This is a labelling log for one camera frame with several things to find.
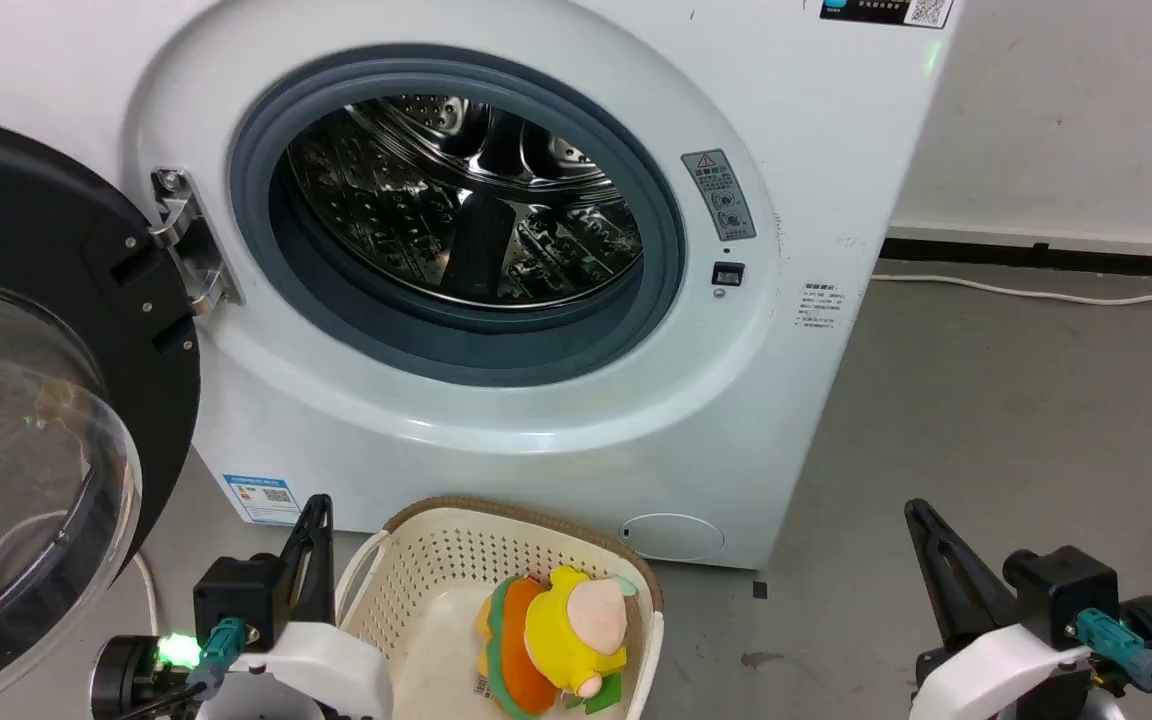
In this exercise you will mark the round drain filter cover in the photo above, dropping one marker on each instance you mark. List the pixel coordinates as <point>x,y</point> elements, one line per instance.
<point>674,537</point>

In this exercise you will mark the orange green plush toy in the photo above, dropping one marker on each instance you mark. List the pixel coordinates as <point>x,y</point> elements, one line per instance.
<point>514,650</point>

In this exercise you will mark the cream plastic laundry basket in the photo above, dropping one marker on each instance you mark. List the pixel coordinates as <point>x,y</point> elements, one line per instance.
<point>426,590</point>

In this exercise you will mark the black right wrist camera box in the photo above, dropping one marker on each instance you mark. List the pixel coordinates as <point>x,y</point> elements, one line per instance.
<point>1061,590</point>

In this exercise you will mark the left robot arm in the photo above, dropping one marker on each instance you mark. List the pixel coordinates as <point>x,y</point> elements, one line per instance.
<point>124,675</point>

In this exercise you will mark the grey rubber door gasket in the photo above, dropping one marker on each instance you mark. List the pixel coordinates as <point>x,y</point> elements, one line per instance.
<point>376,330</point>

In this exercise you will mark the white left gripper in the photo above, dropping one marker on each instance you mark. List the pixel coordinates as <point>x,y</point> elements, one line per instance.
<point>326,670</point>

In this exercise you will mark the yellow plush doll toy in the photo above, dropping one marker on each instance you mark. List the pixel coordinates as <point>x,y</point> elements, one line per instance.
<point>576,625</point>

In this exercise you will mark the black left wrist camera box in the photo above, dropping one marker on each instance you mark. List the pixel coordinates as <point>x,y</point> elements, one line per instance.
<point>236,595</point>

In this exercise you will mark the white front-load washing machine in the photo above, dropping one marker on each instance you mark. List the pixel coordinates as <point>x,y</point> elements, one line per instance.
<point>496,420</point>

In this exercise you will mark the black door latch socket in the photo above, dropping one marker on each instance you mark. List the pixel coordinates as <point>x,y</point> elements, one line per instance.
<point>727,274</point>

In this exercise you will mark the chrome door hinge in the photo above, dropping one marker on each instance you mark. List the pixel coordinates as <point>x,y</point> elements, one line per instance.
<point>186,240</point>

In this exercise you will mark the black QR code label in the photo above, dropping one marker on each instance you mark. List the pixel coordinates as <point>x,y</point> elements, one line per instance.
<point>886,11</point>

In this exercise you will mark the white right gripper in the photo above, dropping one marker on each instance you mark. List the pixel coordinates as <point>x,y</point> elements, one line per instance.
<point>1006,675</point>

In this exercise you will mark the stainless steel washer drum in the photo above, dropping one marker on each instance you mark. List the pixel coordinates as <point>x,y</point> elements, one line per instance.
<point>456,200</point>

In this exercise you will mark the grey warning sticker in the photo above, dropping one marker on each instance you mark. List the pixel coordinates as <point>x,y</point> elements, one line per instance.
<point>719,194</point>

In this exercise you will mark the blue energy label sticker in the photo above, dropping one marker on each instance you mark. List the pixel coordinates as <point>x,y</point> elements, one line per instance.
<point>263,498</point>

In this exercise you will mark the black round washer door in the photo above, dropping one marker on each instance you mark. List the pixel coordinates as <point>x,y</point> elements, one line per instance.
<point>26,330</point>

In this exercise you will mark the black baseboard strip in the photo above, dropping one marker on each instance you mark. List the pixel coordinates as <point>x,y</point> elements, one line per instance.
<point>1056,255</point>

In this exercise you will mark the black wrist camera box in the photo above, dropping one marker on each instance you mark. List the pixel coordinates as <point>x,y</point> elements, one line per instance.
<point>1061,590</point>
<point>236,595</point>

